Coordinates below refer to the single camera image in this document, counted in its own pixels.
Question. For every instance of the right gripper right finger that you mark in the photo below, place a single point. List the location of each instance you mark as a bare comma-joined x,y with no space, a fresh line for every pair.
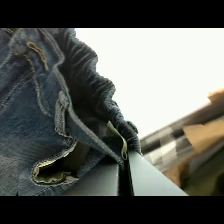
150,181

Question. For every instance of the blue jeans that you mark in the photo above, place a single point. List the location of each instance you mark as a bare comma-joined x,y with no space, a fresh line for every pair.
36,110

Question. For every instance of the checked shirt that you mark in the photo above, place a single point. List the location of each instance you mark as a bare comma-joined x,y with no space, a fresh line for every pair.
166,146

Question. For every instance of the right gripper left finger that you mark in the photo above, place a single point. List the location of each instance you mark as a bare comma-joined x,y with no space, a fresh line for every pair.
103,181

